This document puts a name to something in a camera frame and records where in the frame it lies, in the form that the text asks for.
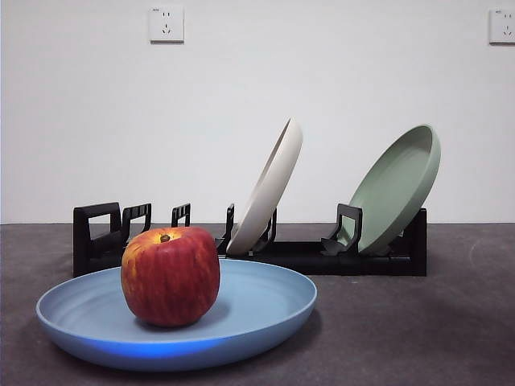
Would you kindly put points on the white wall socket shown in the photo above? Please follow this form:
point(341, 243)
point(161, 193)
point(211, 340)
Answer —
point(503, 26)
point(167, 24)

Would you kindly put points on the red apple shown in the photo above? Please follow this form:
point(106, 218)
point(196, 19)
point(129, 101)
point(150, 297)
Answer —
point(169, 277)

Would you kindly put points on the green plate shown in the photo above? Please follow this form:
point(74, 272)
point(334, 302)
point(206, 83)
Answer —
point(398, 185)

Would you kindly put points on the cream plate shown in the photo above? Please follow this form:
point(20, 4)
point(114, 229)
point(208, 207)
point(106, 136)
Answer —
point(273, 181)

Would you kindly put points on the black plate rack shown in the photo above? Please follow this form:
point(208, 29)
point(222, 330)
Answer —
point(362, 265)

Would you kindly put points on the blue plate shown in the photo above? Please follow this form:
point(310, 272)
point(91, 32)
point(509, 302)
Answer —
point(249, 301)

